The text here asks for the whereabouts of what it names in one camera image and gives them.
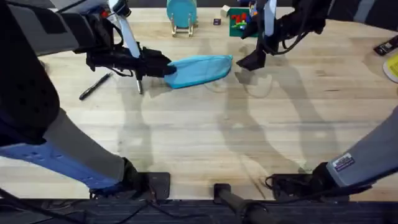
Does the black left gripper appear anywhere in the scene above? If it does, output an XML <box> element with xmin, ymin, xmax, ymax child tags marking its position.
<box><xmin>67</xmin><ymin>12</ymin><xmax>177</xmax><ymax>80</ymax></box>

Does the blue soft zip bag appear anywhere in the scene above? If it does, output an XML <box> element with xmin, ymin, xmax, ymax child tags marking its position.
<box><xmin>164</xmin><ymin>54</ymin><xmax>234</xmax><ymax>90</ymax></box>

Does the black pen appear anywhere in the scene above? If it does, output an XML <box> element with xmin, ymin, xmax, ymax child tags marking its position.
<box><xmin>78</xmin><ymin>72</ymin><xmax>113</xmax><ymax>101</ymax></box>

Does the green board with toy blocks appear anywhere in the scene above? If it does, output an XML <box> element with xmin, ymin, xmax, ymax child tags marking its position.
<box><xmin>228</xmin><ymin>5</ymin><xmax>260</xmax><ymax>39</ymax></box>

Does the left wrist upright flat plate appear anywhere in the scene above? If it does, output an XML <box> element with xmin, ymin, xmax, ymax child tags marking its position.
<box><xmin>108</xmin><ymin>0</ymin><xmax>142</xmax><ymax>59</ymax></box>

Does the wrist upright flat plate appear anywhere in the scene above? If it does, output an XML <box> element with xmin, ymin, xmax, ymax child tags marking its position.
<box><xmin>263</xmin><ymin>0</ymin><xmax>279</xmax><ymax>37</ymax></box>
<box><xmin>108</xmin><ymin>0</ymin><xmax>142</xmax><ymax>59</ymax></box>

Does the wooden peg plate rack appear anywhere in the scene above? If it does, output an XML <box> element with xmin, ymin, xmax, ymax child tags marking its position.
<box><xmin>170</xmin><ymin>12</ymin><xmax>195</xmax><ymax>39</ymax></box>

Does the right wrist upright flat plate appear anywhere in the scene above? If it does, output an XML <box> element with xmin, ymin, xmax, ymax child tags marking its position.
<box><xmin>263</xmin><ymin>0</ymin><xmax>279</xmax><ymax>37</ymax></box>

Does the teal plate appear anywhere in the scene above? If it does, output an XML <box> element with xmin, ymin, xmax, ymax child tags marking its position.
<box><xmin>165</xmin><ymin>0</ymin><xmax>198</xmax><ymax>29</ymax></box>

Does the black rectangular tool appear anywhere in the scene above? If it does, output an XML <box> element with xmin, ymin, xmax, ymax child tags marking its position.
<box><xmin>373</xmin><ymin>35</ymin><xmax>398</xmax><ymax>57</ymax></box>

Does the yellow and white round disc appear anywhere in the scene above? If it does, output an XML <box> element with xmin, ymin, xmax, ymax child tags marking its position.
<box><xmin>382</xmin><ymin>52</ymin><xmax>398</xmax><ymax>84</ymax></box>

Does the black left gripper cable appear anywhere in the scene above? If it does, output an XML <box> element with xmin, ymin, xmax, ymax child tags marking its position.
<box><xmin>107</xmin><ymin>66</ymin><xmax>136</xmax><ymax>78</ymax></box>

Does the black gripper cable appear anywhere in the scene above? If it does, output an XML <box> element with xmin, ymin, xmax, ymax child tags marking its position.
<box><xmin>107</xmin><ymin>66</ymin><xmax>136</xmax><ymax>78</ymax></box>
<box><xmin>259</xmin><ymin>29</ymin><xmax>312</xmax><ymax>57</ymax></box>

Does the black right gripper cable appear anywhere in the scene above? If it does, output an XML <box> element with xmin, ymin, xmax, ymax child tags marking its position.
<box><xmin>259</xmin><ymin>29</ymin><xmax>312</xmax><ymax>57</ymax></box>

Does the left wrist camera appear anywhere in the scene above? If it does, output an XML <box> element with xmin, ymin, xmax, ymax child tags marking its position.
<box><xmin>112</xmin><ymin>0</ymin><xmax>132</xmax><ymax>18</ymax></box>

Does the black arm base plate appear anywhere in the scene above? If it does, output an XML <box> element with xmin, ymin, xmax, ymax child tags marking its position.
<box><xmin>272</xmin><ymin>173</ymin><xmax>351</xmax><ymax>202</ymax></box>
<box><xmin>136</xmin><ymin>172</ymin><xmax>172</xmax><ymax>201</ymax></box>

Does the black mount pole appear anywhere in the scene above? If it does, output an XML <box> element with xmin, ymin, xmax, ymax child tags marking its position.
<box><xmin>213</xmin><ymin>183</ymin><xmax>277</xmax><ymax>224</ymax></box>

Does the black rail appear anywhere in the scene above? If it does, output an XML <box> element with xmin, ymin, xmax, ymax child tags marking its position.
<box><xmin>0</xmin><ymin>197</ymin><xmax>398</xmax><ymax>224</ymax></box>

